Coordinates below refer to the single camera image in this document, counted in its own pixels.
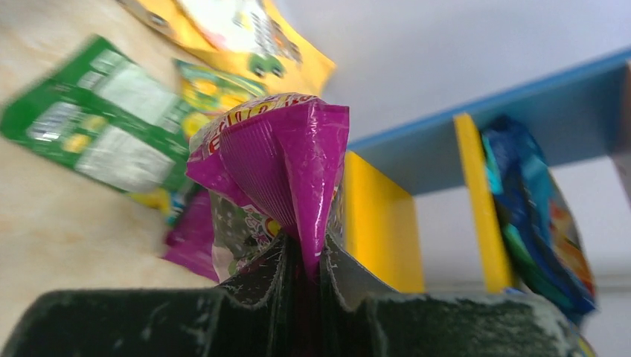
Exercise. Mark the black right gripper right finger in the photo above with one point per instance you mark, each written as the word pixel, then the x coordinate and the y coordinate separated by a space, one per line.
pixel 363 316

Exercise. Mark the blue yellow pink shelf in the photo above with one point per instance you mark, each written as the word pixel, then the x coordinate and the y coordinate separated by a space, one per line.
pixel 419 212

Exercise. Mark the blue candy bag middle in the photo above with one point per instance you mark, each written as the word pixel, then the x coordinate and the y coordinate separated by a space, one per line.
pixel 537 226

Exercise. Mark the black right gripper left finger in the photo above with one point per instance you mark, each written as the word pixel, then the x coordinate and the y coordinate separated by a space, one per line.
pixel 246 315

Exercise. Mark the yellow white printed cloth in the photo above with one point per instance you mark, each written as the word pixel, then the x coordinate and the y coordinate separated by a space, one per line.
pixel 248 38

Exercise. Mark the purple candy bag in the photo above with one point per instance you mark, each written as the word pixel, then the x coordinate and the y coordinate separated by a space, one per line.
pixel 284 156
pixel 190 242

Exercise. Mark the green yellow candy bag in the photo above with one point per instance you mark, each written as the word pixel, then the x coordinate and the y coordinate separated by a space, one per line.
pixel 217 103

